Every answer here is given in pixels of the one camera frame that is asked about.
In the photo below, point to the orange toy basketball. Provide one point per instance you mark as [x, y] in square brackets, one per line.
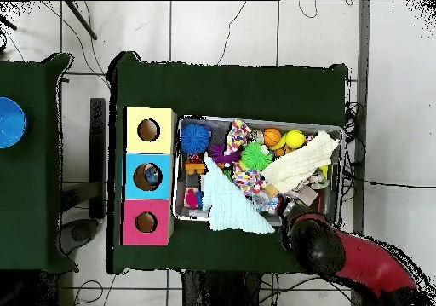
[272, 137]

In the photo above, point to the colourful patterned cloth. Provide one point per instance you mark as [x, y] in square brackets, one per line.
[238, 135]

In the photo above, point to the yellow smiley ball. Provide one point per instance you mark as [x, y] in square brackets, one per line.
[295, 139]

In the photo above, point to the pale yellow cloth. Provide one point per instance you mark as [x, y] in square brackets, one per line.
[300, 163]

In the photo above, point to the crushed clear water bottle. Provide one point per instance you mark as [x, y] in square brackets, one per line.
[151, 176]

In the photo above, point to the blue spiky ball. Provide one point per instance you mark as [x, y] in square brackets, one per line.
[195, 139]

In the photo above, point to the blue bowl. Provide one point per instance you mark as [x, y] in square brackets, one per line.
[10, 122]

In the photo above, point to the side table with green cloth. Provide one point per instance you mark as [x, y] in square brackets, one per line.
[44, 183]

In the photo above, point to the small orange toy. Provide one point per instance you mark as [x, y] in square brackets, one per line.
[195, 167]

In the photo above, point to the purple spiky ball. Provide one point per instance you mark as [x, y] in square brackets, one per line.
[221, 154]

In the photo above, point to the wooden box with three holes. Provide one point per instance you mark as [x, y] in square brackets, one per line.
[163, 210]

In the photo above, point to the shallow clear mesh bin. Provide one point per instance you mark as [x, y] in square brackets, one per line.
[178, 210]

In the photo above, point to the mint green cloth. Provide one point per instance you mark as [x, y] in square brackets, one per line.
[231, 207]

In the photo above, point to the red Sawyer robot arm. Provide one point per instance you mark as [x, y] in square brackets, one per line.
[354, 258]

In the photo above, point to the green spiky ball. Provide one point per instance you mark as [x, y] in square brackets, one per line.
[257, 156]

